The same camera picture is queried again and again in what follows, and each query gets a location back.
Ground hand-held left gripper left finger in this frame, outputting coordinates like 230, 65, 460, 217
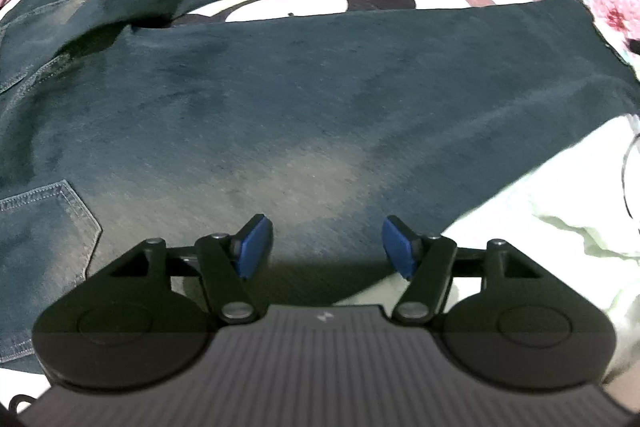
107, 213, 275, 325

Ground dark blue faded jeans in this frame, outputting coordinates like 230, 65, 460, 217
0, 0, 640, 378

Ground light green quilt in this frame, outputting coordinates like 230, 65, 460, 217
440, 114, 640, 388

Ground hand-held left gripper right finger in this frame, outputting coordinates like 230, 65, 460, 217
381, 214, 543, 325

